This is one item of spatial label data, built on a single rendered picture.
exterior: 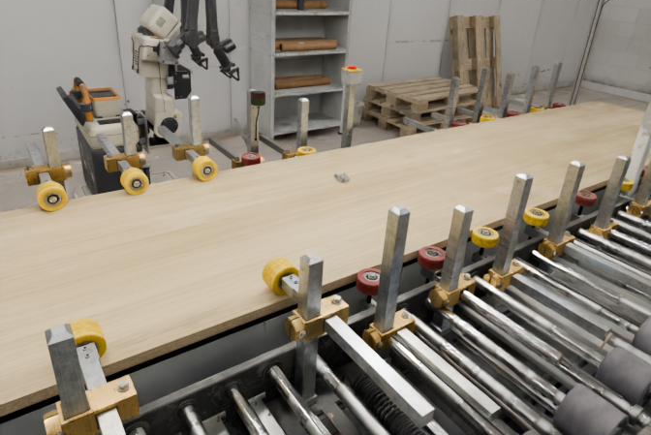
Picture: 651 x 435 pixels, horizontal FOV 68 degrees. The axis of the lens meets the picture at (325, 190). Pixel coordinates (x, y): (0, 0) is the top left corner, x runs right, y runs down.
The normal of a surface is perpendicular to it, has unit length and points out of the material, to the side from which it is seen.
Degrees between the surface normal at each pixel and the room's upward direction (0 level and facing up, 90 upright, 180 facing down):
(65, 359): 90
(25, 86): 90
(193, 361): 90
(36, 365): 0
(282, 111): 90
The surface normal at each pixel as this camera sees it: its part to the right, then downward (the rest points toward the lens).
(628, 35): -0.82, 0.20
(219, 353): 0.58, 0.37
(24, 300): 0.06, -0.91
